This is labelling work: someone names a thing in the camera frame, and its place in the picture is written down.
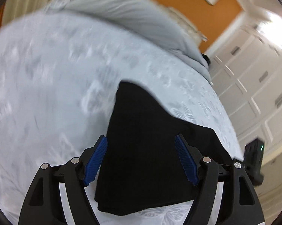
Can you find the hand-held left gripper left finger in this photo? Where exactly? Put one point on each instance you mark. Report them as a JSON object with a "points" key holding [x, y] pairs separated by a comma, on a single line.
{"points": [[96, 159]]}

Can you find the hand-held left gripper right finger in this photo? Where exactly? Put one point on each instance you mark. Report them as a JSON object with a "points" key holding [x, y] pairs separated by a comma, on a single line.
{"points": [[186, 159]]}

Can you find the black pants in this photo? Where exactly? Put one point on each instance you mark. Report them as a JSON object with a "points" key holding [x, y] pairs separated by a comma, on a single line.
{"points": [[155, 154]]}

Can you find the bed with butterfly-print sheet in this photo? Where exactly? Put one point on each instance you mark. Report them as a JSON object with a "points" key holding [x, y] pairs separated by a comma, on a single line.
{"points": [[84, 103]]}

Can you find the white wardrobe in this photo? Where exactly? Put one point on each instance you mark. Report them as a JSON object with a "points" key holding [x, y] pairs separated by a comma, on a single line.
{"points": [[255, 79]]}

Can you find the dark object beside bed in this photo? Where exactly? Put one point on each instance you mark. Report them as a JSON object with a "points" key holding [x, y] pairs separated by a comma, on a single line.
{"points": [[206, 58]]}

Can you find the cream padded headboard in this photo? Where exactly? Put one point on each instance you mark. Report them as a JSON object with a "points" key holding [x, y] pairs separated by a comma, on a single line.
{"points": [[183, 18]]}

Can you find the grey duvet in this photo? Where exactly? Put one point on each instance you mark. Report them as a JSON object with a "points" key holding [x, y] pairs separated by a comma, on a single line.
{"points": [[136, 18]]}

